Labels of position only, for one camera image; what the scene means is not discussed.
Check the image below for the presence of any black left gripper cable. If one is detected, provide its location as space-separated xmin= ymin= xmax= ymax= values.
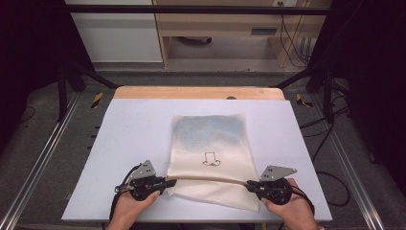
xmin=108 ymin=163 xmax=143 ymax=222

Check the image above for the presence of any yellow black tape strip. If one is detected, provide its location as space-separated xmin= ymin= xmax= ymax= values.
xmin=295 ymin=93 xmax=314 ymax=108
xmin=91 ymin=91 xmax=105 ymax=109

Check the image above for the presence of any cream mesh laundry bag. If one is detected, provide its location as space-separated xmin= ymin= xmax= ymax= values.
xmin=166 ymin=114 xmax=261 ymax=213

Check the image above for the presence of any white cabinet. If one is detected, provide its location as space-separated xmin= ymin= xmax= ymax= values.
xmin=64 ymin=0 xmax=164 ymax=64

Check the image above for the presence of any black floor cable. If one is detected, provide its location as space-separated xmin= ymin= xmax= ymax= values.
xmin=299 ymin=104 xmax=351 ymax=208

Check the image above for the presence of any light wooden desk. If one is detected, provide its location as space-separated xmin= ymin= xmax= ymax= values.
xmin=152 ymin=0 xmax=333 ymax=69

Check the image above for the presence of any aluminium floor rail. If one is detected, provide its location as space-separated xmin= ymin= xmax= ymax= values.
xmin=309 ymin=93 xmax=386 ymax=230
xmin=0 ymin=91 xmax=81 ymax=230

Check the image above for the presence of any black horizontal frame bar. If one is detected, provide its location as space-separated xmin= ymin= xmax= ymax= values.
xmin=62 ymin=4 xmax=331 ymax=16

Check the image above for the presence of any bundle of hanging black cables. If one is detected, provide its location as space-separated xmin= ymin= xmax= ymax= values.
xmin=278 ymin=1 xmax=313 ymax=69

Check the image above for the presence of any person's left hand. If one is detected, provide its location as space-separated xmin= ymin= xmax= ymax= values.
xmin=109 ymin=189 xmax=161 ymax=228

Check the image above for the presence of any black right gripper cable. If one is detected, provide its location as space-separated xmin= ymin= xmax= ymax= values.
xmin=290 ymin=184 xmax=316 ymax=217

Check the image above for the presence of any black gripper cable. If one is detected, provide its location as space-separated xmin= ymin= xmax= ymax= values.
xmin=290 ymin=184 xmax=316 ymax=217
xmin=108 ymin=163 xmax=143 ymax=222

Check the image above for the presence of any wooden table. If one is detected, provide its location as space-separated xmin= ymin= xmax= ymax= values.
xmin=113 ymin=85 xmax=286 ymax=102

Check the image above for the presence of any person's right hand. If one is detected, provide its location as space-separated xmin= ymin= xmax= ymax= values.
xmin=260 ymin=177 xmax=318 ymax=228

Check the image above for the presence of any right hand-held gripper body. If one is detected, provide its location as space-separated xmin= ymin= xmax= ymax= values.
xmin=259 ymin=164 xmax=298 ymax=206

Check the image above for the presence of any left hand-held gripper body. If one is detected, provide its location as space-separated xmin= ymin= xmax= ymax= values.
xmin=114 ymin=159 xmax=168 ymax=202

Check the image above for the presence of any black curtain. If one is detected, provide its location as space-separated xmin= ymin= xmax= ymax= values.
xmin=0 ymin=0 xmax=96 ymax=156
xmin=308 ymin=0 xmax=406 ymax=196

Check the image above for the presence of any black frame strut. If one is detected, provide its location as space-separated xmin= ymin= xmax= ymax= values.
xmin=56 ymin=59 xmax=120 ymax=123
xmin=273 ymin=58 xmax=337 ymax=125

